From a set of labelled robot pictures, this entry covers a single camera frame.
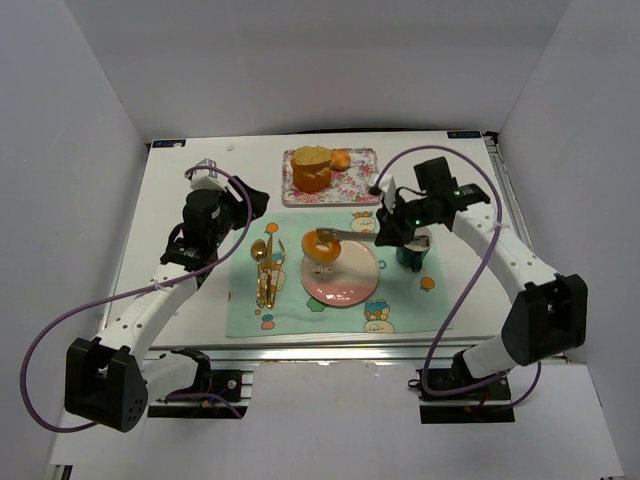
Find large orange sponge cake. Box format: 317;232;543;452
290;160;332;193

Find gold fork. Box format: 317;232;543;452
272;240;287;308

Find floral rectangular tray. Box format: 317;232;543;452
281;148;378;207

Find orange glazed donut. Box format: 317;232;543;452
301;231;342;265

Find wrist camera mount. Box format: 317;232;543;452
185;158;225;191
368;173;397;212

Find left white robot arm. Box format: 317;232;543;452
64;177;270;432

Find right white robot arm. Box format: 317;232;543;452
369;157;588;397

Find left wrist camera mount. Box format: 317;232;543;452
185;158;225;191

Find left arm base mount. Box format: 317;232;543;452
141;349;253;420

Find metal food tongs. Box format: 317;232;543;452
314;227;432;250

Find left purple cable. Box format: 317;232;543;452
18;167;255;434

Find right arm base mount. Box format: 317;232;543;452
407;369;515;425

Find right blue table label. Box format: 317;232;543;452
446;130;483;140

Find left blue table label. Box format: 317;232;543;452
151;139;186;149

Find green ceramic mug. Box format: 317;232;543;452
396;239;431;273

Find blue table label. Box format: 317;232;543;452
151;139;186;149
446;130;483;140

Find pink white ceramic plate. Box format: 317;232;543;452
300;241;380;308

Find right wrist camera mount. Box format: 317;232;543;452
368;173;397;212

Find seeded bread slice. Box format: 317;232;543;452
292;146;333;168

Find gold knife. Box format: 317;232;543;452
264;233;275;308

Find small round bun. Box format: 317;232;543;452
331;149;351;172

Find gold spoon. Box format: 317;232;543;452
250;239;266;308

